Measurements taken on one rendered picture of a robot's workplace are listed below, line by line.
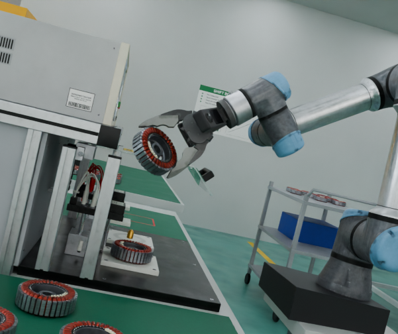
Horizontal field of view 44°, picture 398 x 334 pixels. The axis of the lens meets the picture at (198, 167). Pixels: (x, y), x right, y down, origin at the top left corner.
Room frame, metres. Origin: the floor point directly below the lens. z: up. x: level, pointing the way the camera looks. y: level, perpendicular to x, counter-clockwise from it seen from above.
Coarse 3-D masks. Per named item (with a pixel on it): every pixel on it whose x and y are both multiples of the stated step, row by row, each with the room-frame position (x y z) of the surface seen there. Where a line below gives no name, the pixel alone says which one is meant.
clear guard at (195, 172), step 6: (90, 144) 1.17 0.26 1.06; (96, 144) 1.17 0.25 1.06; (114, 150) 1.18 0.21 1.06; (120, 150) 1.18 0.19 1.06; (126, 150) 1.23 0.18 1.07; (192, 168) 1.21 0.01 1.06; (192, 174) 1.42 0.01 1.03; (198, 174) 1.22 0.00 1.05; (198, 180) 1.34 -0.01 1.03; (204, 180) 1.22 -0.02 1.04; (204, 186) 1.26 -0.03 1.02; (210, 192) 1.22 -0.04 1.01
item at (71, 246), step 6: (72, 228) 1.31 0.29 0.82; (72, 234) 1.25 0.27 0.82; (78, 234) 1.26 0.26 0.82; (84, 234) 1.27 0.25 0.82; (72, 240) 1.25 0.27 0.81; (78, 240) 1.25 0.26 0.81; (84, 240) 1.25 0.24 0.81; (66, 246) 1.24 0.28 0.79; (72, 246) 1.25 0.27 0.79; (84, 246) 1.25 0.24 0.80; (66, 252) 1.25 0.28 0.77; (72, 252) 1.25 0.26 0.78; (78, 252) 1.25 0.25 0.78; (84, 252) 1.25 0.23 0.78
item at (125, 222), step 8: (112, 200) 1.32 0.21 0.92; (72, 208) 1.25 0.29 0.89; (80, 208) 1.25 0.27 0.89; (88, 208) 1.25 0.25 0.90; (112, 208) 1.26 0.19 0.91; (120, 208) 1.27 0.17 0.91; (112, 216) 1.26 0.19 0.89; (120, 216) 1.27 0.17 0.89; (80, 224) 1.26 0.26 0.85; (120, 224) 1.27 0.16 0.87; (128, 224) 1.28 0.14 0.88; (80, 232) 1.26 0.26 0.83
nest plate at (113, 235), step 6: (108, 234) 1.53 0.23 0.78; (114, 234) 1.55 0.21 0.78; (120, 234) 1.57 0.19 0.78; (126, 234) 1.59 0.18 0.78; (108, 240) 1.46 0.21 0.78; (114, 240) 1.47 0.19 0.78; (132, 240) 1.53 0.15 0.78; (138, 240) 1.55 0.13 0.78; (144, 240) 1.57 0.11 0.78; (150, 240) 1.59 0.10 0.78; (150, 246) 1.51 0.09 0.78
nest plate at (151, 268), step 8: (104, 248) 1.35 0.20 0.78; (104, 256) 1.26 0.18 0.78; (112, 256) 1.28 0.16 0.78; (152, 256) 1.38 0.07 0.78; (104, 264) 1.22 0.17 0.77; (112, 264) 1.23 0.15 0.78; (120, 264) 1.23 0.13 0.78; (128, 264) 1.24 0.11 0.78; (136, 264) 1.26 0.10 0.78; (144, 264) 1.28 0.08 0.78; (152, 264) 1.30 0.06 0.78; (144, 272) 1.24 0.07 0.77; (152, 272) 1.24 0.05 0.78
